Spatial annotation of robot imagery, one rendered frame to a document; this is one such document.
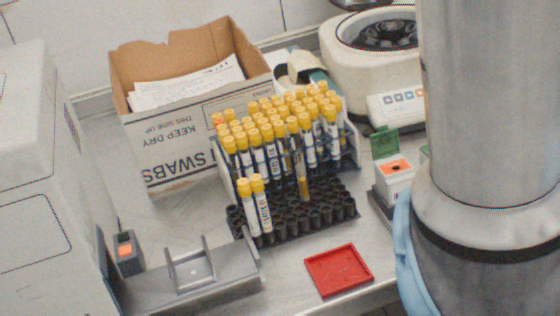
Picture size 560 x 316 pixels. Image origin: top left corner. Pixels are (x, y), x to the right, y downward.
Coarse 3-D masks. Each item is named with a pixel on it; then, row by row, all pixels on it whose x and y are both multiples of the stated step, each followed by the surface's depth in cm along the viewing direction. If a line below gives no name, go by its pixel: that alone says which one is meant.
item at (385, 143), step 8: (376, 128) 76; (384, 128) 77; (392, 128) 77; (376, 136) 77; (384, 136) 77; (392, 136) 77; (376, 144) 77; (384, 144) 77; (392, 144) 78; (376, 152) 78; (384, 152) 78; (392, 152) 78
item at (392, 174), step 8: (376, 160) 78; (384, 160) 78; (392, 160) 77; (400, 160) 77; (376, 168) 77; (384, 168) 76; (392, 168) 76; (400, 168) 76; (408, 168) 75; (376, 176) 79; (384, 176) 75; (392, 176) 75; (400, 176) 75; (408, 176) 75; (376, 184) 80; (384, 184) 76; (392, 184) 75; (400, 184) 75; (408, 184) 75; (384, 192) 77; (392, 192) 75; (400, 192) 76; (392, 200) 76
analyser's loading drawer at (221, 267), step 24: (240, 240) 75; (168, 264) 69; (192, 264) 73; (216, 264) 72; (240, 264) 71; (120, 288) 71; (144, 288) 71; (168, 288) 70; (192, 288) 69; (216, 288) 69; (144, 312) 68
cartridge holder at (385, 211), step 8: (368, 192) 83; (376, 192) 79; (368, 200) 83; (376, 200) 80; (384, 200) 77; (376, 208) 80; (384, 208) 78; (392, 208) 76; (384, 216) 78; (392, 216) 77; (392, 224) 77; (392, 232) 76
